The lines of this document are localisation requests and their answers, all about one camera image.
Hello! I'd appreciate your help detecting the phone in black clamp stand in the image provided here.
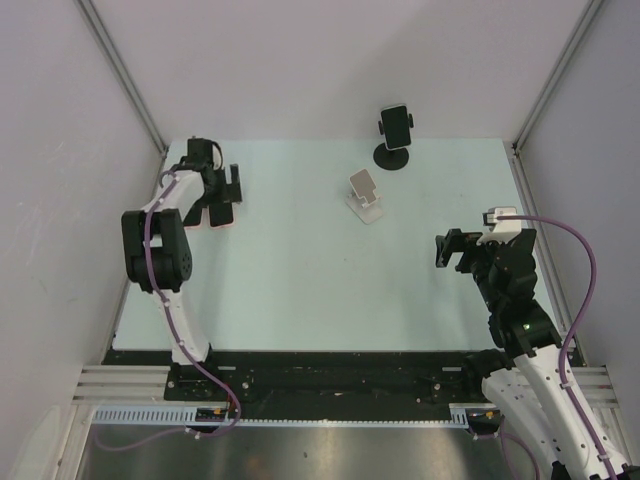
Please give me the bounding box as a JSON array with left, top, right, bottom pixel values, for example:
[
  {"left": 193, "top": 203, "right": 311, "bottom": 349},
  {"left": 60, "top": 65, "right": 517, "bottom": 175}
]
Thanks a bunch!
[{"left": 380, "top": 104, "right": 412, "bottom": 150}]

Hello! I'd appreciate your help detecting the white slotted cable duct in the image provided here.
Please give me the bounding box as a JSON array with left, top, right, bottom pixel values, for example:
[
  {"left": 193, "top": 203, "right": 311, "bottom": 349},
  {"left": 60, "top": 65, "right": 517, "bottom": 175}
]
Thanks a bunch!
[{"left": 92, "top": 405, "right": 499, "bottom": 429}]

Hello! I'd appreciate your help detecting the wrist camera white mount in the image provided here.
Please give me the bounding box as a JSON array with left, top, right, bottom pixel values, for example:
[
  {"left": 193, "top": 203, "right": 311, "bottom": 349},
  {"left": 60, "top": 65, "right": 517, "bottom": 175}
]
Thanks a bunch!
[
  {"left": 186, "top": 137, "right": 224, "bottom": 171},
  {"left": 476, "top": 206, "right": 522, "bottom": 246}
]

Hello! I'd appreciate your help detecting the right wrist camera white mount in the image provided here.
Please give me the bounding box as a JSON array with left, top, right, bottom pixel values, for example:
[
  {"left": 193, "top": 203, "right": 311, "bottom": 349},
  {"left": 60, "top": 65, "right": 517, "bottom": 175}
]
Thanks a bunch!
[{"left": 476, "top": 206, "right": 522, "bottom": 246}]

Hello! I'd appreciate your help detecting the black folding phone stand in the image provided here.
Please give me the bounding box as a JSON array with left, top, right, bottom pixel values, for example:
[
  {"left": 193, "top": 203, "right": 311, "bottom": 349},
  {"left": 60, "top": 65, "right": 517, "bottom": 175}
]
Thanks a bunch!
[{"left": 514, "top": 228, "right": 537, "bottom": 255}]

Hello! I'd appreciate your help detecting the aluminium corner post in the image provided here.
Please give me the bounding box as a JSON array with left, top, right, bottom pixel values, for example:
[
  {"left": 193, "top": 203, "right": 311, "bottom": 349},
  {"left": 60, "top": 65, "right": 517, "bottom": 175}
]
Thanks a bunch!
[
  {"left": 74, "top": 0, "right": 168, "bottom": 156},
  {"left": 511, "top": 0, "right": 605, "bottom": 153}
]

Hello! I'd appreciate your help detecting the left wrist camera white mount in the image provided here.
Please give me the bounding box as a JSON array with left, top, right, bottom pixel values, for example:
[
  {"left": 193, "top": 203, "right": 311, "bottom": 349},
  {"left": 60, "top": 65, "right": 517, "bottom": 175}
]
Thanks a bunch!
[{"left": 186, "top": 137, "right": 224, "bottom": 171}]

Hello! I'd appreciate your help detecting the black round-base clamp stand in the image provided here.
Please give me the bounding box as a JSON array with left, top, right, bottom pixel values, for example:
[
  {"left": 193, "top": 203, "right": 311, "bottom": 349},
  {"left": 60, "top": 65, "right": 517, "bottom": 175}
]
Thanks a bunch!
[{"left": 373, "top": 113, "right": 414, "bottom": 171}]

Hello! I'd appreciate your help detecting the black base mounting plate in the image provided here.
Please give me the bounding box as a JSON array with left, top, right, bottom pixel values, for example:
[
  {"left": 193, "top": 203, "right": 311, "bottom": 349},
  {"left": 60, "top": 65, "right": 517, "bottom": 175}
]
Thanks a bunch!
[{"left": 104, "top": 349, "right": 486, "bottom": 420}]

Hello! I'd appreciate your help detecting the white folding phone stand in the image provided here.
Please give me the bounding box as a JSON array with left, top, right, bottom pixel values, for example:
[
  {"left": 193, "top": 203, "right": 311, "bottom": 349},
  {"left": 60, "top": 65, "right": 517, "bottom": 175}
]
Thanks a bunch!
[{"left": 345, "top": 169, "right": 384, "bottom": 225}]

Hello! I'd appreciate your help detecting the pink phone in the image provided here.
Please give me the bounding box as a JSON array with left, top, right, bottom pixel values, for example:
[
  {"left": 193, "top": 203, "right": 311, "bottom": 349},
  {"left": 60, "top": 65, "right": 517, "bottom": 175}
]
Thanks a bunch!
[
  {"left": 207, "top": 202, "right": 234, "bottom": 229},
  {"left": 183, "top": 204, "right": 209, "bottom": 229}
]

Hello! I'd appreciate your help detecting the aluminium front rail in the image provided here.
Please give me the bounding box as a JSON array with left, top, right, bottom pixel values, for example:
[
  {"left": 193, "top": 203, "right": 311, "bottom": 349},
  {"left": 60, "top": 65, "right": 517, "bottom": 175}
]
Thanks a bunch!
[{"left": 72, "top": 365, "right": 618, "bottom": 408}]

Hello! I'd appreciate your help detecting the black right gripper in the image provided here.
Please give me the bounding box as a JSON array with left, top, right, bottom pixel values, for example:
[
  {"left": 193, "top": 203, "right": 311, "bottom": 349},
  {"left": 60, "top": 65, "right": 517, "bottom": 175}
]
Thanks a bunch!
[{"left": 435, "top": 228, "right": 513, "bottom": 311}]

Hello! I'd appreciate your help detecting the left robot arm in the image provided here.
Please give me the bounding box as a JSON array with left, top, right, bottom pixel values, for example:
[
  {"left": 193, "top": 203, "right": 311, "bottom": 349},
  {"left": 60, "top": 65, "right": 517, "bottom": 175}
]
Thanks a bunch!
[{"left": 121, "top": 164, "right": 243, "bottom": 365}]

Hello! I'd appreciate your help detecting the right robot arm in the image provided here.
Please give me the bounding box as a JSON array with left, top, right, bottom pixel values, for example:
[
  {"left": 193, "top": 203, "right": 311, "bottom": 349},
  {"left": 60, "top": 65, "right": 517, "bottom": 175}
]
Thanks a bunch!
[{"left": 435, "top": 229, "right": 639, "bottom": 479}]

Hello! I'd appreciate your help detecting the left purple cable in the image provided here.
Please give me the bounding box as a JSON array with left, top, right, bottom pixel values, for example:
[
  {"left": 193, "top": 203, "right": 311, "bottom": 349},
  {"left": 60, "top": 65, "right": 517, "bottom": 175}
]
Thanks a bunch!
[{"left": 92, "top": 169, "right": 243, "bottom": 454}]

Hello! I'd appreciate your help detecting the left aluminium corner post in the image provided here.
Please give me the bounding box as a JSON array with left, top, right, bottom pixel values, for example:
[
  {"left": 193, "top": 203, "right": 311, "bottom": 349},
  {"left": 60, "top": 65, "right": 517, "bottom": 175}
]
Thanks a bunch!
[{"left": 74, "top": 0, "right": 168, "bottom": 156}]

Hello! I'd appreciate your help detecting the right aluminium corner post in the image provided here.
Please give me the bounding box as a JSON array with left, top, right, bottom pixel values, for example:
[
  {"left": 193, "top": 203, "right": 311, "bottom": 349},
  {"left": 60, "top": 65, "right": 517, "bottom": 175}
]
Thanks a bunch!
[{"left": 511, "top": 0, "right": 605, "bottom": 153}]

